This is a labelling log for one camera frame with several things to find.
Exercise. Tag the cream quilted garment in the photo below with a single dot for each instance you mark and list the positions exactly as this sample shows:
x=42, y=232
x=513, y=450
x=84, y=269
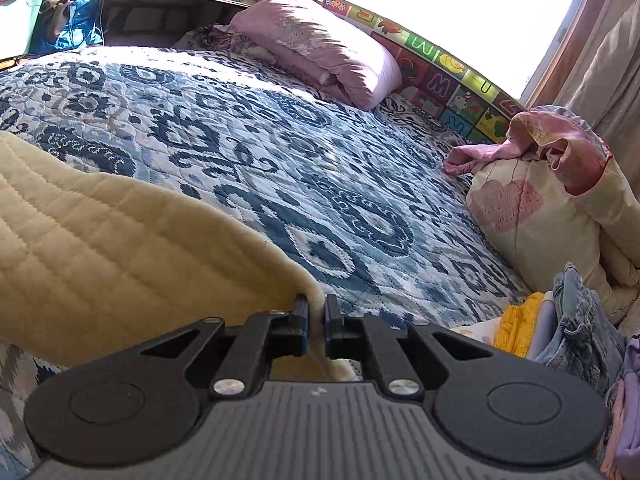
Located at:
x=125, y=250

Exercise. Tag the colourful alphabet foam mat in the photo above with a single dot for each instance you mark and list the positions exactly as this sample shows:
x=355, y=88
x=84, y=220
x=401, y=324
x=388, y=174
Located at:
x=440, y=80

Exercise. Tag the teal storage box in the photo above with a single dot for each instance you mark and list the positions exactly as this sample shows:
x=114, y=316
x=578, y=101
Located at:
x=20, y=22

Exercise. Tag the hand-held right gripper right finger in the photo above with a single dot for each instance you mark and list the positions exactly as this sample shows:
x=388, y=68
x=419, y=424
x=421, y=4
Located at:
x=330, y=332

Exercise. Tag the cream floral pillow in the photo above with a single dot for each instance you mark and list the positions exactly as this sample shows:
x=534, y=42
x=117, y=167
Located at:
x=540, y=210

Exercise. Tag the blue bag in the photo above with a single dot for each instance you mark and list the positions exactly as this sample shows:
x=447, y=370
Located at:
x=80, y=25

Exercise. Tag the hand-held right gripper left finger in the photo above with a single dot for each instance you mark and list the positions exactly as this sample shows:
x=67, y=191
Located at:
x=301, y=332

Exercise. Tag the pink pillow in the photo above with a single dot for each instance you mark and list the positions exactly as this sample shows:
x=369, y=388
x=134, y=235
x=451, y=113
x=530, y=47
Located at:
x=320, y=45

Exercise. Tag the blue patterned bed quilt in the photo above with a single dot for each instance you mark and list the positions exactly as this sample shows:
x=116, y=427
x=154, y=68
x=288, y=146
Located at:
x=250, y=150

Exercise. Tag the folded lilac floral cloth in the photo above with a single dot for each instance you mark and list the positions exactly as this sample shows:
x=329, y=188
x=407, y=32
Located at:
x=629, y=410

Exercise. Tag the folded denim jeans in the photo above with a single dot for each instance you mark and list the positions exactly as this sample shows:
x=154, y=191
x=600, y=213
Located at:
x=585, y=330

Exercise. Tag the folded yellow knit garment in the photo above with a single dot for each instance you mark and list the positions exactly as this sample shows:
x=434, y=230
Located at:
x=520, y=322

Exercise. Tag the bright window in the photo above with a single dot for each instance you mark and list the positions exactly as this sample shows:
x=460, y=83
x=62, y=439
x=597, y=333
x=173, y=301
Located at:
x=450, y=10

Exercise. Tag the black desk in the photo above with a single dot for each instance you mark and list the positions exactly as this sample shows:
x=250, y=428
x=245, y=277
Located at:
x=150, y=17

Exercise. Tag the beige curtain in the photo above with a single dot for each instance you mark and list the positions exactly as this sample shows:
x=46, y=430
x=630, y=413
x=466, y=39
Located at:
x=605, y=60

